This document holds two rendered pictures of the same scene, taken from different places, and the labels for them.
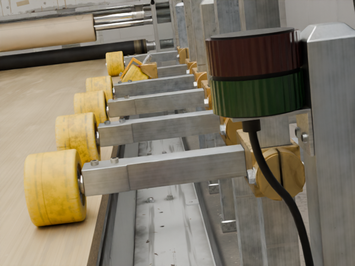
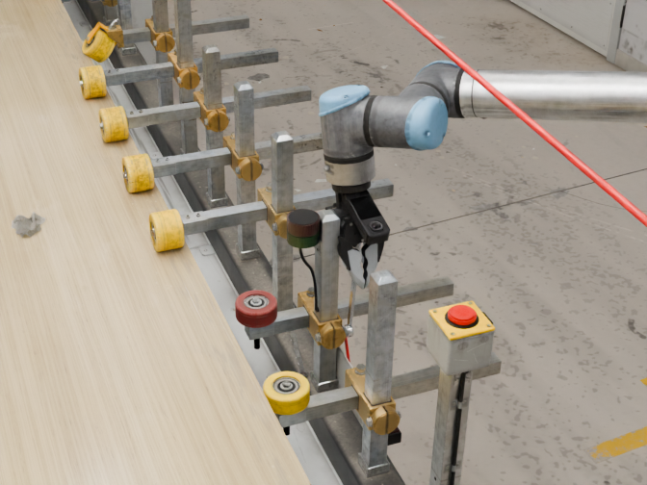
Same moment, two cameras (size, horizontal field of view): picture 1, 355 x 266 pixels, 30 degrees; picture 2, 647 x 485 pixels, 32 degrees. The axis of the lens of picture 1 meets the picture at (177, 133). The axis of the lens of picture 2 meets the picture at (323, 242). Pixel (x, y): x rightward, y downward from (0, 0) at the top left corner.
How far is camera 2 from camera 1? 167 cm
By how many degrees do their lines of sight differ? 28
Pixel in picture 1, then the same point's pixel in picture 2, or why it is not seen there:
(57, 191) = (174, 237)
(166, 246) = not seen: hidden behind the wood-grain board
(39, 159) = (162, 218)
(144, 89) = (131, 78)
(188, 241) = (169, 202)
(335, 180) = (327, 263)
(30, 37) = not seen: outside the picture
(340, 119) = (330, 244)
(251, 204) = not seen: hidden behind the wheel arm
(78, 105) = (108, 122)
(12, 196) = (114, 220)
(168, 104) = (173, 117)
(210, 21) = (211, 64)
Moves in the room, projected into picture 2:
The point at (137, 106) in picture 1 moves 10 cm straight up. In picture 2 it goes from (150, 119) to (147, 81)
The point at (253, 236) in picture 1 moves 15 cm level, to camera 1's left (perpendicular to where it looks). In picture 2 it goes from (249, 228) to (186, 239)
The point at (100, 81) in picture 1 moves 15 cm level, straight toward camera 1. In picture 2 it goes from (94, 73) to (112, 97)
